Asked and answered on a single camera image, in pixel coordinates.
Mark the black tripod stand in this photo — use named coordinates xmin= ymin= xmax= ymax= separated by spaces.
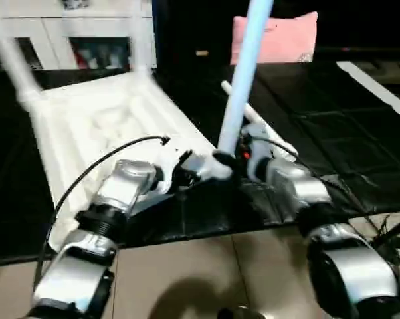
xmin=373 ymin=216 xmax=400 ymax=252

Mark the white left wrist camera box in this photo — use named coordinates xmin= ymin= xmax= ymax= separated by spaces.
xmin=153 ymin=143 xmax=195 ymax=195

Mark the white glass-door cabinet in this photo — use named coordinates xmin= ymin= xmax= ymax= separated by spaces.
xmin=0 ymin=0 xmax=157 ymax=72

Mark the black work mat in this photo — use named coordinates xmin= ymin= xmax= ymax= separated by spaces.
xmin=0 ymin=60 xmax=400 ymax=266

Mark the dark patterned ornament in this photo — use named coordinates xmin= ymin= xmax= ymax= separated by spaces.
xmin=60 ymin=0 xmax=91 ymax=10

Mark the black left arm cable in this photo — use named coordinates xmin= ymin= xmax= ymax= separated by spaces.
xmin=34 ymin=135 xmax=171 ymax=286

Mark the white plastic table leg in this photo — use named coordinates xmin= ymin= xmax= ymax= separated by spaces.
xmin=221 ymin=81 xmax=299 ymax=160
xmin=213 ymin=0 xmax=275 ymax=163
xmin=0 ymin=37 xmax=45 ymax=100
xmin=130 ymin=0 xmax=154 ymax=74

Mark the pink pillow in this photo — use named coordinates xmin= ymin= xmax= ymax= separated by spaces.
xmin=230 ymin=11 xmax=319 ymax=66

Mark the red bottle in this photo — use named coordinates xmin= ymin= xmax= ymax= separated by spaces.
xmin=76 ymin=47 xmax=89 ymax=69

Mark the black cabinet with gold label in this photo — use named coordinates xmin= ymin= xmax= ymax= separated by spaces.
xmin=153 ymin=0 xmax=400 ymax=66

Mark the white plastic table top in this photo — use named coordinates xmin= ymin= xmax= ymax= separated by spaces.
xmin=17 ymin=68 xmax=234 ymax=253

